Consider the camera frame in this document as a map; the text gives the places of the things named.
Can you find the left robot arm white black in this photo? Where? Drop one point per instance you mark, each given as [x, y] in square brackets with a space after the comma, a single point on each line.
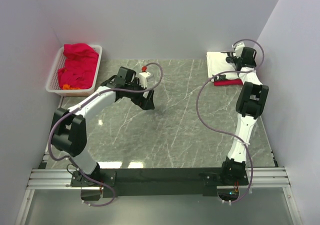
[69, 126]

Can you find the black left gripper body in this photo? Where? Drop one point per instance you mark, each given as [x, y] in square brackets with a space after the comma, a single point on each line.
[137, 97]

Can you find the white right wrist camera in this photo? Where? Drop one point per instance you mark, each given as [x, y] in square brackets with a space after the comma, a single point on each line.
[238, 48]

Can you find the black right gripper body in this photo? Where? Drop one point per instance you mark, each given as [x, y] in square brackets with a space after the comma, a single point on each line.
[236, 60]

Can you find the white plastic laundry basket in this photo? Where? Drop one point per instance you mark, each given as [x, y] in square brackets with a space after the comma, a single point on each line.
[52, 84]

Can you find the red t shirt in basket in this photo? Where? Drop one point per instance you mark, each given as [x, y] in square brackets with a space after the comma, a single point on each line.
[80, 66]

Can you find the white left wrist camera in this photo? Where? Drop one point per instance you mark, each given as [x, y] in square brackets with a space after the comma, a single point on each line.
[144, 77]

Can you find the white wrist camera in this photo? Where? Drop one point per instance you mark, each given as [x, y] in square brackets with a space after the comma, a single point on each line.
[238, 48]
[144, 77]

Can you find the orange cloth in basket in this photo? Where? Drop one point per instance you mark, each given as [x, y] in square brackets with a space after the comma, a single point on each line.
[69, 87]

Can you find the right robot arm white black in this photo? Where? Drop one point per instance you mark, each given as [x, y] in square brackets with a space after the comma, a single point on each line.
[249, 107]

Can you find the folded red t shirt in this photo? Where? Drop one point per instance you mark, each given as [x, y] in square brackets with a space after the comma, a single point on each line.
[234, 82]

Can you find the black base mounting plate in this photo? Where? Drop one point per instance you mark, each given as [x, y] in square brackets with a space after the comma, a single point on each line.
[125, 182]

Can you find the white t shirt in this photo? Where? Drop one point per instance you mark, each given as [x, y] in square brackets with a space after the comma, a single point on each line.
[217, 63]

